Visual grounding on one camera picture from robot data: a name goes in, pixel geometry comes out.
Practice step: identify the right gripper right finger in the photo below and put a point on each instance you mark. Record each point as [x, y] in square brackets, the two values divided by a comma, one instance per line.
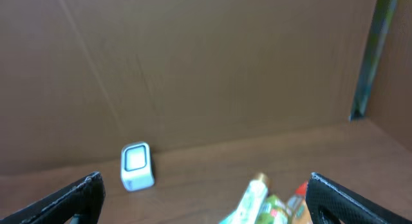
[330, 202]

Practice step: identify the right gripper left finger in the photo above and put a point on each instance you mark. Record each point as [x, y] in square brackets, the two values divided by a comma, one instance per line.
[79, 202]

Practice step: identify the orange noodle packet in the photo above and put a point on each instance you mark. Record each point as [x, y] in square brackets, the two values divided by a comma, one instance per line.
[297, 204]

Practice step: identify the green tea drink pouch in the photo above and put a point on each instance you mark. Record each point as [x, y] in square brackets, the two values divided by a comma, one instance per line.
[273, 211]

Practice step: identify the white tube gold cap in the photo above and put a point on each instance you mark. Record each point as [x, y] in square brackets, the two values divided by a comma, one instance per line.
[251, 201]

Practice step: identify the white barcode scanner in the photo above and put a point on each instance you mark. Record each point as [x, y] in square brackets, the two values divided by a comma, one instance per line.
[136, 172]

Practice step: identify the cardboard box edge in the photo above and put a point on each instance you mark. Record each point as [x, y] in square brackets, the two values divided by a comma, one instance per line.
[82, 78]

